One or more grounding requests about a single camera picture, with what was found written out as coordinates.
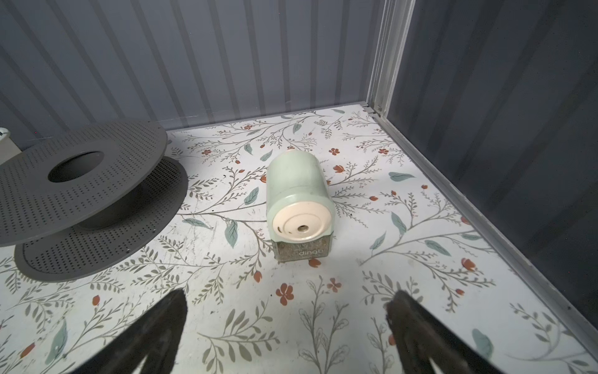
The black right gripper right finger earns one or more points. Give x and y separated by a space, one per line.
424 343

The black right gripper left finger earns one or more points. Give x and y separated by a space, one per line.
151 343

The grey perforated cable spool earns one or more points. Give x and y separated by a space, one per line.
78 203

